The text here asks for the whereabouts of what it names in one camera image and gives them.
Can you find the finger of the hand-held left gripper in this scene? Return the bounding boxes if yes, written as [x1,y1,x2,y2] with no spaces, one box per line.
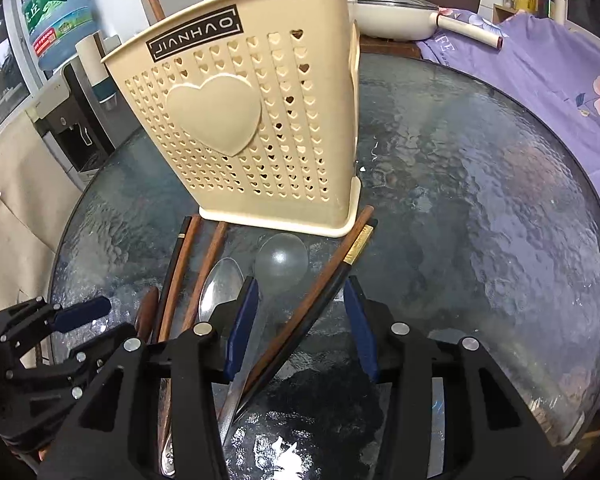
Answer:
[0,322,141,411]
[0,296,112,356]

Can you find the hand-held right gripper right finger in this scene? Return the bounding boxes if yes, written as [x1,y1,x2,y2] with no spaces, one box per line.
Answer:
[342,277,566,480]

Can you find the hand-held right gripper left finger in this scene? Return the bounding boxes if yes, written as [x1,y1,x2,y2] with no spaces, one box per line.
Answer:
[37,276,261,480]

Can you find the metal spoon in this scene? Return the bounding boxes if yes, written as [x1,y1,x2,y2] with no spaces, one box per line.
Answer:
[157,257,245,478]

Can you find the brown wooden chopstick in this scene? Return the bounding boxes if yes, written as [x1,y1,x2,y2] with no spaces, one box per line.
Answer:
[217,205,376,426]
[180,221,229,336]
[156,214,203,345]

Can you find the dark wooden spoon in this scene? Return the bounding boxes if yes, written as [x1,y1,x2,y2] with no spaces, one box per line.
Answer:
[135,287,161,343]

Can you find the clear plastic spoon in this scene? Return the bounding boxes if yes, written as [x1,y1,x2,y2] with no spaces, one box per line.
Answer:
[219,232,309,443]

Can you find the black chopstick gold band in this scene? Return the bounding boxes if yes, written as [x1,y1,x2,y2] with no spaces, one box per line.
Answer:
[232,218,379,423]
[152,215,193,346]

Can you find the beige plastic utensil holder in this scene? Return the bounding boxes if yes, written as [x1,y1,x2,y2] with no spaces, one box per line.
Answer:
[101,0,363,235]

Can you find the beige cloth cover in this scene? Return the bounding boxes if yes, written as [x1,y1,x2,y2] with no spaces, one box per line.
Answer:
[0,115,83,321]

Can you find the water dispenser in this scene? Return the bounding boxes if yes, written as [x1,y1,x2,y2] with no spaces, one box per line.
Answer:
[27,57,118,181]

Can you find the dark window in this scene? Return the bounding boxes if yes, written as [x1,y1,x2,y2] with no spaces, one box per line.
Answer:
[0,5,31,146]

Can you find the paper cup dispenser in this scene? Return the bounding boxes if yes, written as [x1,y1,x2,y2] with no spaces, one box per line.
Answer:
[75,32,118,108]

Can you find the wooden side table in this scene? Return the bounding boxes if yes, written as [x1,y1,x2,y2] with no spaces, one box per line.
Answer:
[360,35,423,61]

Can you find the blue water bottle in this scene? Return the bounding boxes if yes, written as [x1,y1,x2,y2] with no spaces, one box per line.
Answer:
[20,0,95,72]

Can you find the white pan glass lid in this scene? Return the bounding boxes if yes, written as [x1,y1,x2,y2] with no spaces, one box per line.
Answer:
[347,0,503,51]

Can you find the purple floral cloth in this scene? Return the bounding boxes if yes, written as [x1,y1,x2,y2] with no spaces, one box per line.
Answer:
[415,7,600,221]

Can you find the white microwave oven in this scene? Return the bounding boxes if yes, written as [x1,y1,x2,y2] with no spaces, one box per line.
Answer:
[565,0,600,28]

